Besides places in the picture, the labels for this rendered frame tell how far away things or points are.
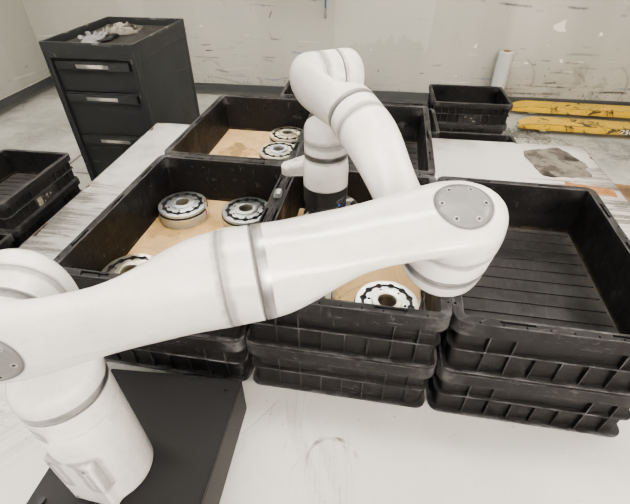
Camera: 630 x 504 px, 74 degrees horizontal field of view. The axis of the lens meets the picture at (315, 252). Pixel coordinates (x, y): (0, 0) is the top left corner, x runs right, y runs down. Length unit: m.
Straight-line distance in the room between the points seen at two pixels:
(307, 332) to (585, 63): 3.96
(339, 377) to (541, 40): 3.76
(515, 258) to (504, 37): 3.34
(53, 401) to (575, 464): 0.71
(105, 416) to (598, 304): 0.76
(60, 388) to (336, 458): 0.40
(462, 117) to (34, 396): 2.22
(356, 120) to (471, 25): 3.54
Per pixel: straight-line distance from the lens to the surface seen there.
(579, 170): 1.61
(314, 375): 0.71
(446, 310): 0.59
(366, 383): 0.72
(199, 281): 0.36
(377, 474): 0.70
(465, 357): 0.66
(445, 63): 4.08
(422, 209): 0.39
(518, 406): 0.77
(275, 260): 0.36
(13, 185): 2.10
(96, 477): 0.59
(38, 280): 0.44
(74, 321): 0.39
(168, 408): 0.69
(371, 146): 0.51
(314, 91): 0.59
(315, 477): 0.70
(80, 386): 0.50
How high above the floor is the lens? 1.34
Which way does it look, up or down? 39 degrees down
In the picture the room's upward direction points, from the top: straight up
